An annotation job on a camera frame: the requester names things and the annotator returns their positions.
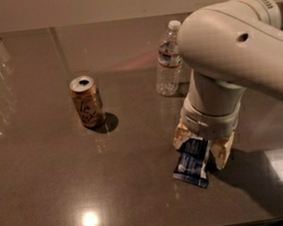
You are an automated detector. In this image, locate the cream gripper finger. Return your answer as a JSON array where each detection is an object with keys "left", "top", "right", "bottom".
[
  {"left": 173, "top": 120, "right": 193, "bottom": 149},
  {"left": 210, "top": 133, "right": 235, "bottom": 169}
]

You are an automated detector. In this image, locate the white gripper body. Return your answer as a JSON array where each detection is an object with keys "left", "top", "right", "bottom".
[{"left": 178, "top": 91, "right": 245, "bottom": 145}]

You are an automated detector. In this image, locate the dark blue rxbar wrapper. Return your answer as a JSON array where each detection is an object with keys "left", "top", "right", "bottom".
[{"left": 173, "top": 136, "right": 210, "bottom": 188}]

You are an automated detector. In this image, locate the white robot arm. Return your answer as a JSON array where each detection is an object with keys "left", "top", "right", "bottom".
[{"left": 173, "top": 0, "right": 283, "bottom": 169}]

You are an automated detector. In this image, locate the clear plastic water bottle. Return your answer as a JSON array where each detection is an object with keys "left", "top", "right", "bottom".
[{"left": 155, "top": 20, "right": 182, "bottom": 97}]

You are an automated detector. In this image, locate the orange lacroix soda can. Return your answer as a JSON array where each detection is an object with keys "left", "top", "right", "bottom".
[{"left": 69, "top": 76, "right": 106, "bottom": 128}]

